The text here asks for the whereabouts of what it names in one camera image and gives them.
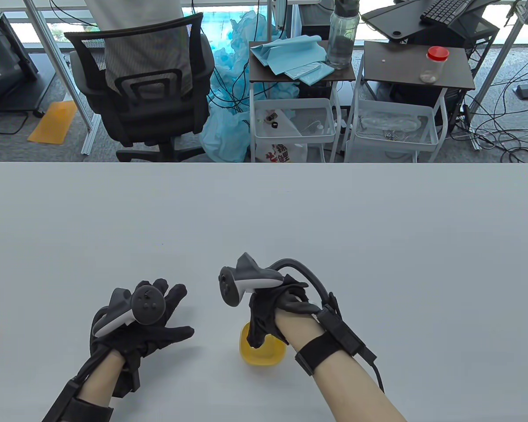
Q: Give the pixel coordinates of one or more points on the grey right hand controller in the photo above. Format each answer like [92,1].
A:
[246,277]

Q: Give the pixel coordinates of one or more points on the person's right hand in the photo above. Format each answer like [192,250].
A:
[264,307]

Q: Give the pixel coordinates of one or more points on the clear water bottle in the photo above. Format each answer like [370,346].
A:
[342,39]

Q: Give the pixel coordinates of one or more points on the small yellow dish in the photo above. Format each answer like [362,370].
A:
[268,354]

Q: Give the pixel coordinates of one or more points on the black computer case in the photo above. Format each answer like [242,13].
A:
[479,35]

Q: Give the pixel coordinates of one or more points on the person's left forearm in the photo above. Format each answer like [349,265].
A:
[99,383]

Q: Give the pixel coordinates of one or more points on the aluminium frame post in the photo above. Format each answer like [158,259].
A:
[506,57]
[55,57]

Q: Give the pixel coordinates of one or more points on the white cart with jar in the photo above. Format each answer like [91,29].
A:
[400,70]

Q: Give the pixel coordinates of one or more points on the grey hand controller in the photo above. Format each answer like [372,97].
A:
[148,303]
[246,277]

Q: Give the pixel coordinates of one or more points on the clear plastic wrap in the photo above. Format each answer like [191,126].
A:
[391,125]

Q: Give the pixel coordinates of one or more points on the grey foot pedal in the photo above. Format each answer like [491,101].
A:
[523,91]

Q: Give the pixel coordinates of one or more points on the white printed plastic bag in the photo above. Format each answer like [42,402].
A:
[281,154]

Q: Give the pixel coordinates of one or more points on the person's left hand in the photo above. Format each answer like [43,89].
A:
[154,339]

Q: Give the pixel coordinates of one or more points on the grey left hand controller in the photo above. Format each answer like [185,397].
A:
[148,303]

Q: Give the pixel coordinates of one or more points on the black mesh office chair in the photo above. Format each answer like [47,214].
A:
[158,110]

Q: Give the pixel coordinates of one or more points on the black keyboard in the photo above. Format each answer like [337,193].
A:
[444,11]

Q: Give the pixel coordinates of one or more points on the pile of blue plastic bags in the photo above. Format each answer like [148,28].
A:
[224,132]

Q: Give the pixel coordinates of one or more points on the yellow floor sheet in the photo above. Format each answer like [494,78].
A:
[53,123]

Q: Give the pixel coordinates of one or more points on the blue folded cloth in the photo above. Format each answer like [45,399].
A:
[290,52]

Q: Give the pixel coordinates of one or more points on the black equipment stand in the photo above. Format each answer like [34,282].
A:
[4,66]

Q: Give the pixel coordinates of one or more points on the white cart with blue cloth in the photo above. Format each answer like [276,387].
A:
[339,75]

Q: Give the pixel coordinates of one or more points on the person's right forearm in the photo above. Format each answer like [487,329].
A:
[356,395]

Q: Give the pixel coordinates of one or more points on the clear jar with red lid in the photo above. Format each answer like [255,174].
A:
[435,66]

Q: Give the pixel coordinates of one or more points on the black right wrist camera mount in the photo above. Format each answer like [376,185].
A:
[343,334]

